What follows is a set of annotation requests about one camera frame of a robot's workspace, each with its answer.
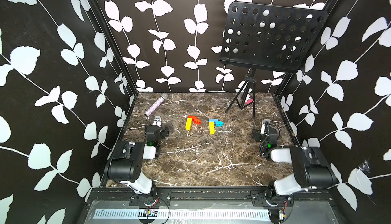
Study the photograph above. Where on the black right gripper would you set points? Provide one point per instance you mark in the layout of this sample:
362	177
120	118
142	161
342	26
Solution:
258	134

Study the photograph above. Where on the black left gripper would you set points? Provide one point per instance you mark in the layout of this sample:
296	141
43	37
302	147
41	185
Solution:
163	132

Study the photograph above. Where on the tall yellow lego brick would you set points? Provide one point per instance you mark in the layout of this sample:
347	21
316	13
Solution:
188	124

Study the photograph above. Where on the teal lego brick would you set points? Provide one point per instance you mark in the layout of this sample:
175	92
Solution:
218	123

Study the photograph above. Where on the long red lego brick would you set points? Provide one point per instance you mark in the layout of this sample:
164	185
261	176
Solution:
195	119

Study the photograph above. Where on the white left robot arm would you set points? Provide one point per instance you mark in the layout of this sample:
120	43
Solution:
125	163

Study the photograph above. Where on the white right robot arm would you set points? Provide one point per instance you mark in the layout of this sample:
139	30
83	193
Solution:
310	168

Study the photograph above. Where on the purple rhinestone microphone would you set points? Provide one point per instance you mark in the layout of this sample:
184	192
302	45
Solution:
157	103

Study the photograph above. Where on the pink object behind stand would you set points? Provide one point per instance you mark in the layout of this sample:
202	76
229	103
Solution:
249	101

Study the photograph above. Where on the white perforated strip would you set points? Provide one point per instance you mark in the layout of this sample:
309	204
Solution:
165	214

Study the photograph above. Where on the black perforated music stand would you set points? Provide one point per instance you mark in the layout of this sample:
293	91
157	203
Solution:
268	37

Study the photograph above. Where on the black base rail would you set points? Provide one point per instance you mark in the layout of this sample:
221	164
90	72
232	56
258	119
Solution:
259	196

